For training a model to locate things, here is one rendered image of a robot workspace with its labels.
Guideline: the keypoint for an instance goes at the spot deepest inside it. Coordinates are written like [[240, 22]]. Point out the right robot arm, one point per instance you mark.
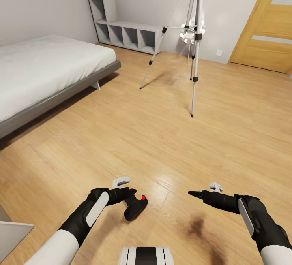
[[272, 240]]

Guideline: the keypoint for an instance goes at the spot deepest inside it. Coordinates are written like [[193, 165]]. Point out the camera tripod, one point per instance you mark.
[[195, 29]]

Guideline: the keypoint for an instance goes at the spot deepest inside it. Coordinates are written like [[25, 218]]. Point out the digital camera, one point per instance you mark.
[[135, 206]]

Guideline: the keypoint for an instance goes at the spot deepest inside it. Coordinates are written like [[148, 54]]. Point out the robot trunk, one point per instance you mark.
[[146, 256]]

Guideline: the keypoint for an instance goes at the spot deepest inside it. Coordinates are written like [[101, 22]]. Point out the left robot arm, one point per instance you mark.
[[64, 244]]

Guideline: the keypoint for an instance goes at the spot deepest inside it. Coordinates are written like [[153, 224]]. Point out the bed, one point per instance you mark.
[[39, 74]]

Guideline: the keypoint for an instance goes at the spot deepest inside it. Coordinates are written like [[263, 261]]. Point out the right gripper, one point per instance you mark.
[[216, 200]]

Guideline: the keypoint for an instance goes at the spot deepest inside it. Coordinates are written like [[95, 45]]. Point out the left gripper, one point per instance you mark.
[[124, 194]]

